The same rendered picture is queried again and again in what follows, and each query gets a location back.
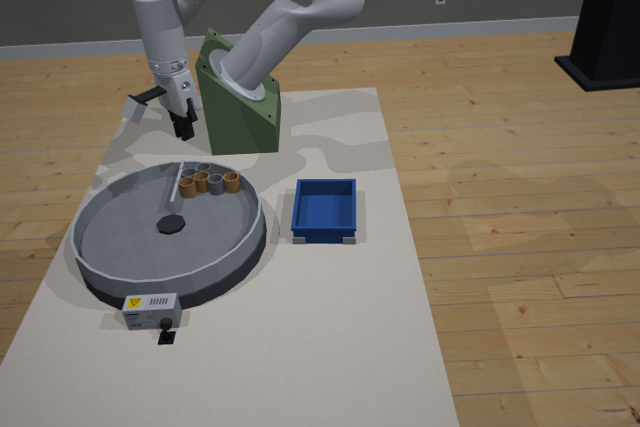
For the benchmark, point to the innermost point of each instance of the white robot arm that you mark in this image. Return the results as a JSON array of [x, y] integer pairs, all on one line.
[[266, 43]]

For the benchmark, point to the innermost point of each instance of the bronze bushing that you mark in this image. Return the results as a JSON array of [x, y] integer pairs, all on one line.
[[232, 182], [188, 187], [201, 181]]

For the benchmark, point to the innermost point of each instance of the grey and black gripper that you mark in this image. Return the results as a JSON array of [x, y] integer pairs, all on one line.
[[181, 100]]

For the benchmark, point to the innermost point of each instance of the blue open-top crate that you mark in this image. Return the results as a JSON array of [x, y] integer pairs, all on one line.
[[324, 212]]

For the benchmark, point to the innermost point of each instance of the grey steel bushing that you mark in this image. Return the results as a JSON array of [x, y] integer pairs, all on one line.
[[204, 167], [216, 184], [189, 172]]

